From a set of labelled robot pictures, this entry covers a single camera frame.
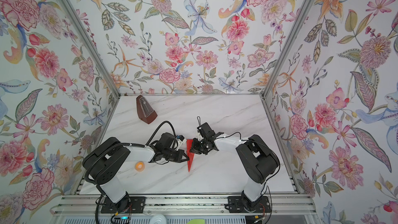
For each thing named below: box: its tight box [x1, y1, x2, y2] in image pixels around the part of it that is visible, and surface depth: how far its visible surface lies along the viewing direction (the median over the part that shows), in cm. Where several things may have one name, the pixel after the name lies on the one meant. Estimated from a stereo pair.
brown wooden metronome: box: [136, 94, 158, 124], surface depth 101 cm
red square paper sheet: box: [186, 138, 195, 173], surface depth 90 cm
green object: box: [186, 218, 205, 224], surface depth 74 cm
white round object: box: [149, 213, 168, 224], surface depth 67 cm
